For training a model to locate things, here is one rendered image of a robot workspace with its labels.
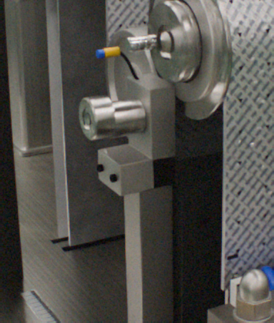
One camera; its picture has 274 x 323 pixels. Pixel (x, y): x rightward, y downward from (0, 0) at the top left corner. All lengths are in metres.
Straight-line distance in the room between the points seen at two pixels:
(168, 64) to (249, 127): 0.09
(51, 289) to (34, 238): 0.15
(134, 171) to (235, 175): 0.10
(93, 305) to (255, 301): 0.34
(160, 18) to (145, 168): 0.14
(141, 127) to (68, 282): 0.34
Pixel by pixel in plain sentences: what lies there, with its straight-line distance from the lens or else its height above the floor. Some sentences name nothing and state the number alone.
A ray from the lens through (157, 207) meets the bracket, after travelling 0.93.
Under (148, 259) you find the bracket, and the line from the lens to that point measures 0.95.
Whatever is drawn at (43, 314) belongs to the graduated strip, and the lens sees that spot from 1.12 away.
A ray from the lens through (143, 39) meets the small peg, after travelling 0.87.
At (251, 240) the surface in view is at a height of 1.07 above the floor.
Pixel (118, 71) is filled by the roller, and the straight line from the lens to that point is 1.03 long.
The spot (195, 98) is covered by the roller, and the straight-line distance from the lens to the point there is 0.86.
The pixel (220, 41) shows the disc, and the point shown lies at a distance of 0.82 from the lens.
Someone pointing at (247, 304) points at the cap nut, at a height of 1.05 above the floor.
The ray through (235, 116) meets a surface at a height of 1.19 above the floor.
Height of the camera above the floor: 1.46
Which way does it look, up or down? 20 degrees down
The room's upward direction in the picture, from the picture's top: 1 degrees counter-clockwise
